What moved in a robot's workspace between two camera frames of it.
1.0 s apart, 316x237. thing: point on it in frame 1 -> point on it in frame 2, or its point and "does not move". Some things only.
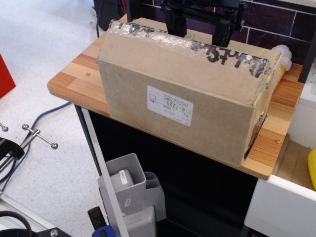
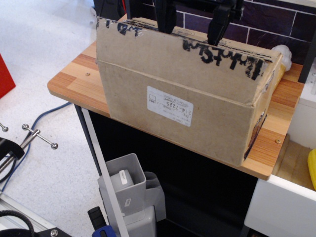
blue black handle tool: [100, 229] does not move
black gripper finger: [176, 21] -> [166, 15]
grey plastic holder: [143, 223] does not move
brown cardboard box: [184, 90] does not move
